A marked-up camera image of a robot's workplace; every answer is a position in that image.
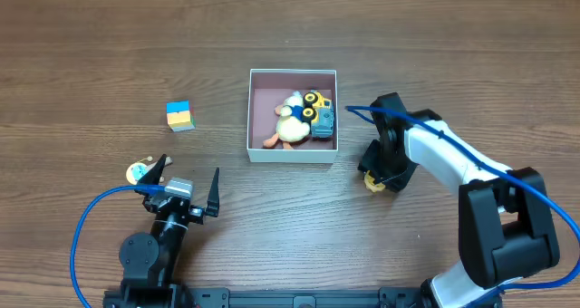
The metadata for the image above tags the white box with pink interior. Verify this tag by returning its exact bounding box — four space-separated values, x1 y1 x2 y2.
246 69 338 164

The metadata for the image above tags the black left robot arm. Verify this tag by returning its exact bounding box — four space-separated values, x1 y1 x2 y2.
119 155 219 292

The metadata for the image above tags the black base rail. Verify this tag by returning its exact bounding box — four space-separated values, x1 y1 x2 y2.
102 286 503 308

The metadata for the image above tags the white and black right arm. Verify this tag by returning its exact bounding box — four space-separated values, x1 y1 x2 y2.
358 92 560 307

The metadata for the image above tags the multicolour puzzle cube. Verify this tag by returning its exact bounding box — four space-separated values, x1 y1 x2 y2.
166 101 196 132

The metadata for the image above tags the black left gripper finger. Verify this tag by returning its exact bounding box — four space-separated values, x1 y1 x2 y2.
136 154 168 185
206 168 219 217

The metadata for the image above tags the grey and yellow toy truck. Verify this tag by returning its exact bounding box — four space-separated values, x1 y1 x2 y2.
302 90 334 139

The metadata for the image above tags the small rattle drum toy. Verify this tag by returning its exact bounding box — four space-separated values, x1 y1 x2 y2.
125 156 173 185

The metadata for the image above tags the yellow wheel-shaped toy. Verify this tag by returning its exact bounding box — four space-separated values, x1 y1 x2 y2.
363 170 386 193

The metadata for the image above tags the yellow plush duck toy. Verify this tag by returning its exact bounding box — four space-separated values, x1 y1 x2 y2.
263 91 311 149

